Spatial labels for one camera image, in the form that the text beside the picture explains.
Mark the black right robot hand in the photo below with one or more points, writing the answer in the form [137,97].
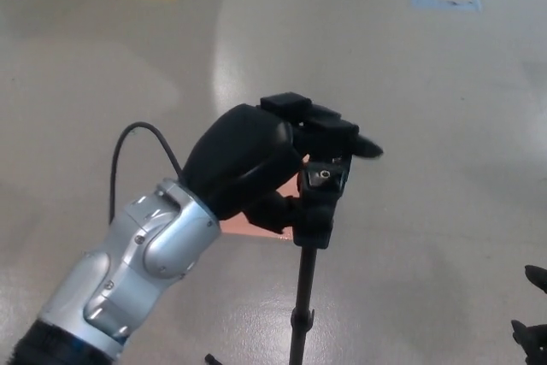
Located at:
[536,339]

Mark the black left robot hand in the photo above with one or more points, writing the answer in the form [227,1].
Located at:
[239,155]

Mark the black tripod phone stand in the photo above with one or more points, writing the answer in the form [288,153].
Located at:
[318,211]

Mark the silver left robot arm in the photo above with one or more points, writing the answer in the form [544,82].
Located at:
[149,254]

